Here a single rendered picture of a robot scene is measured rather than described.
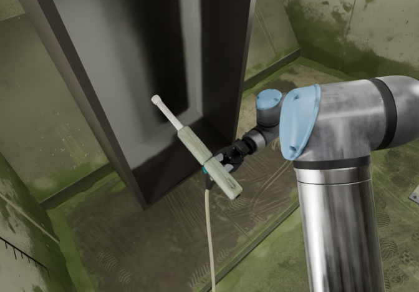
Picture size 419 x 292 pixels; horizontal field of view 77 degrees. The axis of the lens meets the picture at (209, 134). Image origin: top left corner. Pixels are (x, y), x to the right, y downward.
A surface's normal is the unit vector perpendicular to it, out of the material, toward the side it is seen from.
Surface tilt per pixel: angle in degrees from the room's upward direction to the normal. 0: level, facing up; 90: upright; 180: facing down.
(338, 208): 47
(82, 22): 102
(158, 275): 0
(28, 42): 57
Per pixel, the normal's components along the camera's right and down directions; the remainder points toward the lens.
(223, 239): -0.13, -0.71
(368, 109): -0.08, -0.10
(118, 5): 0.64, 0.62
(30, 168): 0.45, 0.02
